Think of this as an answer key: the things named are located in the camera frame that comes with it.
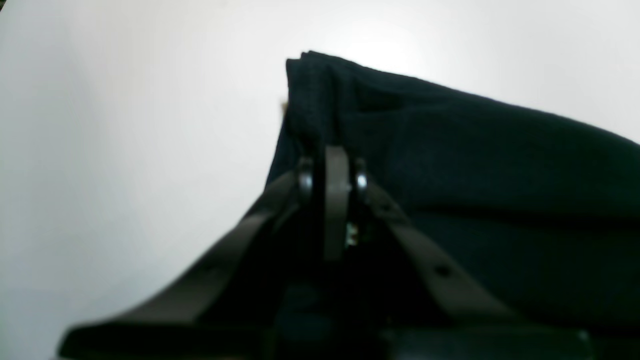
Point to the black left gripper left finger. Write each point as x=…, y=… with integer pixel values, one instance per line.
x=222, y=307

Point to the black T-shirt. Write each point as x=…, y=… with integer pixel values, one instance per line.
x=541, y=209

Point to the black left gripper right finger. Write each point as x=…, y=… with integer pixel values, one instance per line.
x=484, y=327

